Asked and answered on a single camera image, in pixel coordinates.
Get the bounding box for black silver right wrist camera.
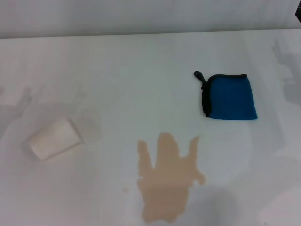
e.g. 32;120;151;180
295;0;301;24

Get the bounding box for blue rag with black trim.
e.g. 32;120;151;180
194;70;259;121

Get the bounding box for white paper cup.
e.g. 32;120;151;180
28;117;85;161

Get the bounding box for brown water stain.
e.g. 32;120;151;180
137;132;206;223

